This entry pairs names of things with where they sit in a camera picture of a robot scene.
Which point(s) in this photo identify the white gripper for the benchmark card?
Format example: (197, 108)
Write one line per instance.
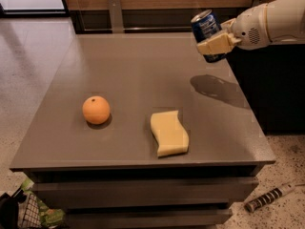
(249, 28)

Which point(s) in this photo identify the blue pepsi can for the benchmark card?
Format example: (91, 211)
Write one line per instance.
(204, 25)

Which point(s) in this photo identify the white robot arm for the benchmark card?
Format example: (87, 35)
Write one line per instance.
(278, 22)

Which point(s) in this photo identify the yellow sponge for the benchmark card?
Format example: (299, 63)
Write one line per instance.
(171, 137)

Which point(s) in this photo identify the grey drawer cabinet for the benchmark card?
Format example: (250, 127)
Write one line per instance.
(108, 176)

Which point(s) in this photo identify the orange fruit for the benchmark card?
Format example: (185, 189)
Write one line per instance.
(96, 110)

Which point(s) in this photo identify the striped power strip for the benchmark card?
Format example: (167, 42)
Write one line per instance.
(269, 197)

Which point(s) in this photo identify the green snack bag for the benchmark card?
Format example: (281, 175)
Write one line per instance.
(50, 218)

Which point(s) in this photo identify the checkered white packet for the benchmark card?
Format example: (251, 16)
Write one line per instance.
(28, 217)

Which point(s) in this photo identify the black bag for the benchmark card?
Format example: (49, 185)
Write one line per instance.
(9, 209)

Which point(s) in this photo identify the left metal bracket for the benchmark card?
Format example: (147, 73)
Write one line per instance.
(116, 16)

